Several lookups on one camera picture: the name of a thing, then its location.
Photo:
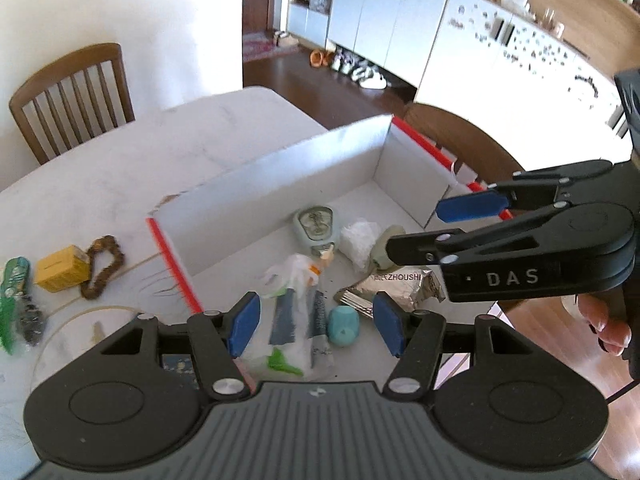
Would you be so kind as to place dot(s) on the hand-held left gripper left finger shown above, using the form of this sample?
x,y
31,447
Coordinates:
x,y
245,322

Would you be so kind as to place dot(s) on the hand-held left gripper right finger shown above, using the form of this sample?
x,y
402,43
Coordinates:
x,y
390,322

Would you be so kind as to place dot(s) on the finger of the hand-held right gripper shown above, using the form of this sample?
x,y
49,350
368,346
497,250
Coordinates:
x,y
415,249
470,207

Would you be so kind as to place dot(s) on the pale green round object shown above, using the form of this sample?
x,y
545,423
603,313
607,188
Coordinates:
x,y
381,255

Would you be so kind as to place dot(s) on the silver foil packet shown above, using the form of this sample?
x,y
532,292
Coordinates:
x,y
400,287

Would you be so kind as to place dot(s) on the teal small cup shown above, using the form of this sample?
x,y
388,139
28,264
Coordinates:
x,y
344,326

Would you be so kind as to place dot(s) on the white plastic bag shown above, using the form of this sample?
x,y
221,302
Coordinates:
x,y
295,310
360,242

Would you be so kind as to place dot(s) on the small beige block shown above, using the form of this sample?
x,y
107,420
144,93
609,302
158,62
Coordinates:
x,y
325,252

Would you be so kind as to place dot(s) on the grey oval case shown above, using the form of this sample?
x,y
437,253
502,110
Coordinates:
x,y
316,225

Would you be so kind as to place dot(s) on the red cardboard box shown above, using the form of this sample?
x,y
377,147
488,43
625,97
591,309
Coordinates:
x,y
300,175

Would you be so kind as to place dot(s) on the small yellow box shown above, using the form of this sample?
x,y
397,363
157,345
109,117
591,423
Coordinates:
x,y
60,270

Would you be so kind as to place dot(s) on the dark grey packet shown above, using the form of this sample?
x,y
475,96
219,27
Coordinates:
x,y
32,322

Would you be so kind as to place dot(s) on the green printed packet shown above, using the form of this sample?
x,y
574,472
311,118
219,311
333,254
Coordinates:
x,y
15,280

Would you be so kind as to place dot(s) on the person's right hand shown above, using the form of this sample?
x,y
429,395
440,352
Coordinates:
x,y
607,322

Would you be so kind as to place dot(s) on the brown wooden chair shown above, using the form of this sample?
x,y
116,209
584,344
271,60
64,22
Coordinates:
x,y
65,62
465,135

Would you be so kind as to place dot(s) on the row of shoes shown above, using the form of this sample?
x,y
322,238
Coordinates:
x,y
367,75

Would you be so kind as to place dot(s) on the orange slippers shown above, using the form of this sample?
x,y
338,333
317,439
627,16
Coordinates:
x,y
320,59

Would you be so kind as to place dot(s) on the patterned rug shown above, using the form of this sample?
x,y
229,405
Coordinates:
x,y
265,49

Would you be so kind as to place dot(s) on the beige slippers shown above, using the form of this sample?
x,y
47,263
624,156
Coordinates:
x,y
282,36

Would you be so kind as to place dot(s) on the white wall cabinet unit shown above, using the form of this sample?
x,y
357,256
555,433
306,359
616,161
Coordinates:
x,y
380,5

